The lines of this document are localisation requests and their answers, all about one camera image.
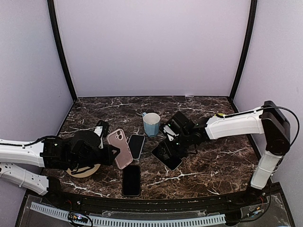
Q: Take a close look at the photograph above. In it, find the right black frame post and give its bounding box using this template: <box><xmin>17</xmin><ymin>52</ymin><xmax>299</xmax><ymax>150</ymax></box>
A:
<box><xmin>229</xmin><ymin>0</ymin><xmax>258</xmax><ymax>102</ymax></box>

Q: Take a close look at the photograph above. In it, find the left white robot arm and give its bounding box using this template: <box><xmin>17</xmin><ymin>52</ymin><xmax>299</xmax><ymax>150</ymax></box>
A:
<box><xmin>0</xmin><ymin>131</ymin><xmax>120</xmax><ymax>206</ymax></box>

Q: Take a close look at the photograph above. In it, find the white slotted cable duct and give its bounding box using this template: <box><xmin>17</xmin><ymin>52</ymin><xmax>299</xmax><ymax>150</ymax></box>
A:
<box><xmin>30</xmin><ymin>202</ymin><xmax>226</xmax><ymax>227</ymax></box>

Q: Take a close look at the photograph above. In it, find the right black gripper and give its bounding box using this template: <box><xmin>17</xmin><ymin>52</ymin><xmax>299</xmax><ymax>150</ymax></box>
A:
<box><xmin>157</xmin><ymin>132</ymin><xmax>192</xmax><ymax>159</ymax></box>

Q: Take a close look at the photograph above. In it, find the black front rail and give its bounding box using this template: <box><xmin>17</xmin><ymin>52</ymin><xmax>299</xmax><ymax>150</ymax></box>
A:
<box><xmin>52</xmin><ymin>192</ymin><xmax>269</xmax><ymax>213</ymax></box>

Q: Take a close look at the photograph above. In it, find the pink phone case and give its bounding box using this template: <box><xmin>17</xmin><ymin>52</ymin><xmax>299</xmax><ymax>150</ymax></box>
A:
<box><xmin>107</xmin><ymin>129</ymin><xmax>133</xmax><ymax>170</ymax></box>

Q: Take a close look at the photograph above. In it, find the black frame post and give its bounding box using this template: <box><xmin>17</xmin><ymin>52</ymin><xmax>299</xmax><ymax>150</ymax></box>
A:
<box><xmin>47</xmin><ymin>0</ymin><xmax>78</xmax><ymax>102</ymax></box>
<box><xmin>229</xmin><ymin>0</ymin><xmax>258</xmax><ymax>102</ymax></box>

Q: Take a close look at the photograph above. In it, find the blue ceramic mug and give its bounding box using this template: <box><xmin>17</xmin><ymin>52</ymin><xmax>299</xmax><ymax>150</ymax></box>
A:
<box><xmin>143</xmin><ymin>113</ymin><xmax>160</xmax><ymax>137</ymax></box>

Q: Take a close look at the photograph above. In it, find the black screen smartphone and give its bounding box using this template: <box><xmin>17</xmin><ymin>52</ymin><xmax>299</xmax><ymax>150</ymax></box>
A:
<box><xmin>129</xmin><ymin>134</ymin><xmax>145</xmax><ymax>159</ymax></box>

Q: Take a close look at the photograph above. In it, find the beige round plate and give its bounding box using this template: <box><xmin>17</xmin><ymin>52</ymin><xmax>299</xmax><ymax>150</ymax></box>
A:
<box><xmin>66</xmin><ymin>164</ymin><xmax>100</xmax><ymax>178</ymax></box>

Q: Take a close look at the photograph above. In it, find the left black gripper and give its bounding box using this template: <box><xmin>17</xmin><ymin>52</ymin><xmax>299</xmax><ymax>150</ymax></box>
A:
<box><xmin>71</xmin><ymin>144</ymin><xmax>120</xmax><ymax>170</ymax></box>

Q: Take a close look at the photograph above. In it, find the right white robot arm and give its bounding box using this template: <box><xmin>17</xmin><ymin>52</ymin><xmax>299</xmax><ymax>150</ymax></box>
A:
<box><xmin>152</xmin><ymin>101</ymin><xmax>295</xmax><ymax>205</ymax></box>

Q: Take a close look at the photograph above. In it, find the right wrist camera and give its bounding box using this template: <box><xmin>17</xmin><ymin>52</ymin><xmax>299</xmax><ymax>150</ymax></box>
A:
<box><xmin>160</xmin><ymin>111</ymin><xmax>195</xmax><ymax>141</ymax></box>

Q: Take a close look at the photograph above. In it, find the left black frame post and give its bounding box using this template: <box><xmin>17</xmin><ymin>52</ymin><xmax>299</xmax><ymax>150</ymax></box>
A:
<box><xmin>47</xmin><ymin>0</ymin><xmax>78</xmax><ymax>102</ymax></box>

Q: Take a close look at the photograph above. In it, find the black phone case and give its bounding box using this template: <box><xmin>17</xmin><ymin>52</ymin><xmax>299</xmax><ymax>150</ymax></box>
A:
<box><xmin>121</xmin><ymin>165</ymin><xmax>142</xmax><ymax>197</ymax></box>

